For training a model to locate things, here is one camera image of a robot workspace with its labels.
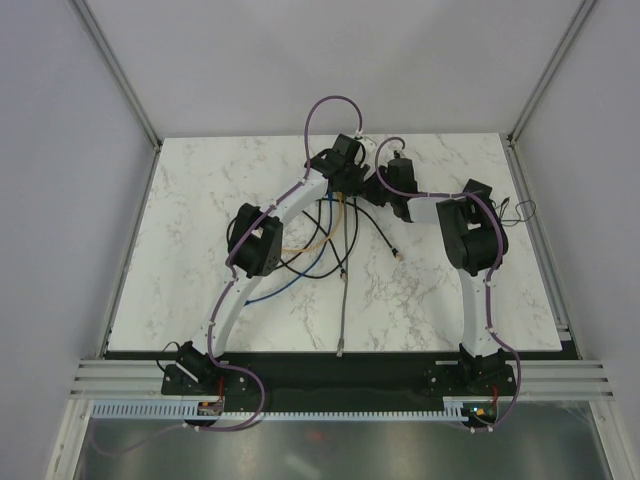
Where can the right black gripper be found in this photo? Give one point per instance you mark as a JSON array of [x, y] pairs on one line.
[[368, 187]]

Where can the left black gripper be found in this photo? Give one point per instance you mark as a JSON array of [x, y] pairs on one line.
[[358, 173]]

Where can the black power adapter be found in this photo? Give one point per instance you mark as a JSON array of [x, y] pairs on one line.
[[478, 189]]

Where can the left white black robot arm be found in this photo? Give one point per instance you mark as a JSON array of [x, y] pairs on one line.
[[254, 251]]

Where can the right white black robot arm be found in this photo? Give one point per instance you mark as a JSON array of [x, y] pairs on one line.
[[475, 244]]

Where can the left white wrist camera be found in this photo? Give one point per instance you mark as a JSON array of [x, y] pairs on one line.
[[367, 142]]

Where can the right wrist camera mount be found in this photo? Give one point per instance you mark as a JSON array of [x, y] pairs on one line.
[[399, 151]]

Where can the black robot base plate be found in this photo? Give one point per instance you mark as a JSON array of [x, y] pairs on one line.
[[352, 382]]

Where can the left aluminium frame post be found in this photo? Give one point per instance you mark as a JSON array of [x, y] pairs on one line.
[[108, 56]]

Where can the aluminium frame post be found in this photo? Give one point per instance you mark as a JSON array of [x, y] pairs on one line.
[[108, 56], [552, 67]]

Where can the right aluminium frame post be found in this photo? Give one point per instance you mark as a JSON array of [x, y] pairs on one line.
[[552, 67]]

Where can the white slotted cable duct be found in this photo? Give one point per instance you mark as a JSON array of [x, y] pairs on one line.
[[200, 411]]

